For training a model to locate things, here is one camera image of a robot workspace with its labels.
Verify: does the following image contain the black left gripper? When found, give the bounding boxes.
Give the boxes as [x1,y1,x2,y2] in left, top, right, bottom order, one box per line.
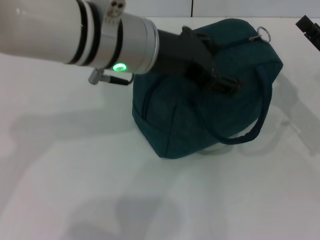
[150,25,241,98]

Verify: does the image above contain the dark teal lunch bag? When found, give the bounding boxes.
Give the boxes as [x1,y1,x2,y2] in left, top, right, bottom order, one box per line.
[131,17,285,160]

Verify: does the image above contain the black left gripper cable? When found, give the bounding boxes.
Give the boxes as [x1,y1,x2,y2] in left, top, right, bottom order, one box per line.
[87,68,135,86]

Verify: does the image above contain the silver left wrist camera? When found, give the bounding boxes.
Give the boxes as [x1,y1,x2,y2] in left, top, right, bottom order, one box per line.
[104,0,127,20]

